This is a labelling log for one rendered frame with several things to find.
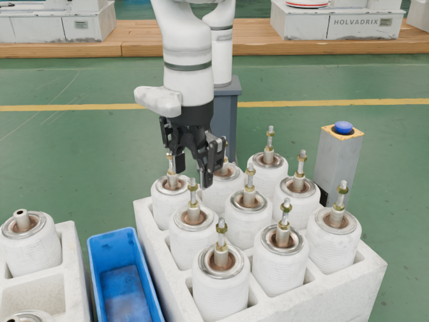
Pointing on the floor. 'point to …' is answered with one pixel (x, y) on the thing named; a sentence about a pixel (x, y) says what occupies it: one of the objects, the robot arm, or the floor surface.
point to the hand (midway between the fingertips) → (192, 173)
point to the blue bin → (122, 278)
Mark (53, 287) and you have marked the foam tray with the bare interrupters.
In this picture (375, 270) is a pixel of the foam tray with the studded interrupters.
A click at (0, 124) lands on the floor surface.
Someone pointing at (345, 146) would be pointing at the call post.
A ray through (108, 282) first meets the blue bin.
